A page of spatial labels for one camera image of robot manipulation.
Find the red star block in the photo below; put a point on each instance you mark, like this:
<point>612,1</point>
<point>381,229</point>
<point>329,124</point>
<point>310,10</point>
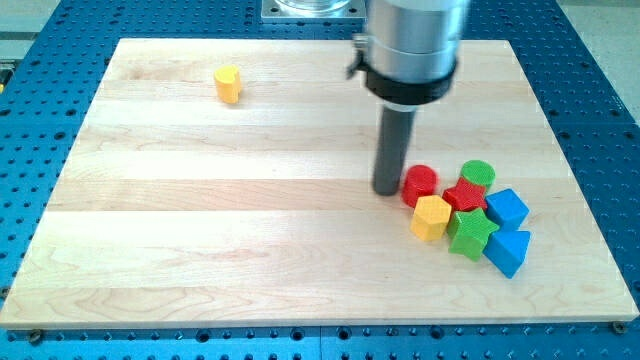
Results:
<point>465,196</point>

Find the light wooden board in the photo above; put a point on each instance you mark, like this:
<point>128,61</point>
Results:
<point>175,209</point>

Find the blue cube block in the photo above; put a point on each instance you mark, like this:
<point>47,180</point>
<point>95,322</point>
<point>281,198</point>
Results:
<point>506,209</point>

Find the yellow hexagon block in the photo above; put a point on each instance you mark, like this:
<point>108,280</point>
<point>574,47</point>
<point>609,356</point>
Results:
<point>430,218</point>

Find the yellow heart block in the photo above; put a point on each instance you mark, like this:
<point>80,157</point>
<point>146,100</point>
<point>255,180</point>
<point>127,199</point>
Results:
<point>228,83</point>

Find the red cylinder block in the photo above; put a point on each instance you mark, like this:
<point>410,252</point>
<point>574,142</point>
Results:
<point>420,180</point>

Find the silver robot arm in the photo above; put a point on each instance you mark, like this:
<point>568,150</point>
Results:
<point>408,50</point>

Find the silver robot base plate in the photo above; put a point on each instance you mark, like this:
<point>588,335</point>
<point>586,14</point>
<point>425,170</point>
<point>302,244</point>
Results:
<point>301,10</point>

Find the blue triangle block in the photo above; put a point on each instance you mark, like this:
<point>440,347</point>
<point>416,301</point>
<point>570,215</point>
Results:
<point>507,250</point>

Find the green star block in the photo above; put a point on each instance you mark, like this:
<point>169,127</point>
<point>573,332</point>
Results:
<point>469,233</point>

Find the green cylinder block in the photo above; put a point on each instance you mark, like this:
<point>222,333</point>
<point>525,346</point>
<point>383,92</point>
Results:
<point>478,172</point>

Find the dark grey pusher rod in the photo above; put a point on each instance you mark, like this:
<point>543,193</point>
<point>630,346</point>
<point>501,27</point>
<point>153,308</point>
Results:
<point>395,129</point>

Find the blue perforated table plate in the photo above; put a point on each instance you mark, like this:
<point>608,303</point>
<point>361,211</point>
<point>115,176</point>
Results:
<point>72,43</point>

